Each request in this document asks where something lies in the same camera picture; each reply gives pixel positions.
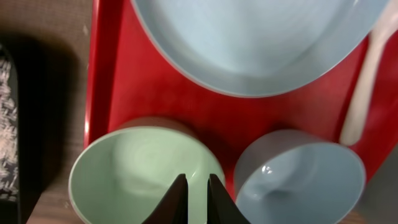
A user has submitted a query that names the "red plastic tray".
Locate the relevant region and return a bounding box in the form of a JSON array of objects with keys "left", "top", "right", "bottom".
[{"left": 83, "top": 0, "right": 398, "bottom": 200}]

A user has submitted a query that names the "white plastic spoon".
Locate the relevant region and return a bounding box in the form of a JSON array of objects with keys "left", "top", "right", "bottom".
[{"left": 339, "top": 0, "right": 397, "bottom": 146}]

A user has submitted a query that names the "light blue bowl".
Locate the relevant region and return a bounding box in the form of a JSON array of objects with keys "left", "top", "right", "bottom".
[{"left": 234, "top": 129, "right": 366, "bottom": 224}]

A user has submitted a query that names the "mint green bowl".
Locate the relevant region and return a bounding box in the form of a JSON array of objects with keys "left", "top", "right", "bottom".
[{"left": 68, "top": 116, "right": 225, "bottom": 223}]

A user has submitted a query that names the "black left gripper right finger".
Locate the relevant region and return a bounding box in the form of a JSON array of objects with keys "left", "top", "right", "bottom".
[{"left": 207, "top": 174, "right": 249, "bottom": 224}]

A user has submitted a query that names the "black food waste tray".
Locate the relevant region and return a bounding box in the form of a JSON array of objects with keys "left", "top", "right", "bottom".
[{"left": 1, "top": 45, "right": 21, "bottom": 224}]

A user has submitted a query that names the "light blue plate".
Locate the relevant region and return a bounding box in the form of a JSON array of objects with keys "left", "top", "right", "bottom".
[{"left": 131, "top": 0, "right": 387, "bottom": 98}]

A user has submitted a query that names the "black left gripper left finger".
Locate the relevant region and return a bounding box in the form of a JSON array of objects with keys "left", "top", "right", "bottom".
[{"left": 143, "top": 174, "right": 188, "bottom": 224}]

